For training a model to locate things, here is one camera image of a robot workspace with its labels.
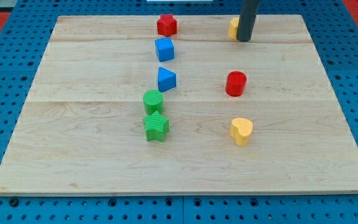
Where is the yellow hexagon block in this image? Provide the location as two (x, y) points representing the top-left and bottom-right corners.
(227, 17), (239, 40)

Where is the green star block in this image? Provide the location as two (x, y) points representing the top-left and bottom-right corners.
(143, 111), (170, 142)

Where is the green cylinder block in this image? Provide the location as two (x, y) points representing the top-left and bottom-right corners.
(143, 90), (164, 115)

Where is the blue triangle block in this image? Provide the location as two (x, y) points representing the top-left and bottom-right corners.
(157, 67), (177, 92)

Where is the light wooden board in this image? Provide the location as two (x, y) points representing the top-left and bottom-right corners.
(0, 15), (358, 196)

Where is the yellow heart block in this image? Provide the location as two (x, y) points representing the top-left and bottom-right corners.
(229, 118), (254, 146)

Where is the red cylinder block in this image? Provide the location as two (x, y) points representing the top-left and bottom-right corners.
(225, 71), (247, 97)

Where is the blue cube block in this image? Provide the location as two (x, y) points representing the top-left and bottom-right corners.
(155, 37), (175, 62)

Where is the red star block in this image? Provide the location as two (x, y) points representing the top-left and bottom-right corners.
(157, 14), (178, 37)

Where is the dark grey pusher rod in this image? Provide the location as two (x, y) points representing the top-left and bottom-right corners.
(236, 0), (260, 42)

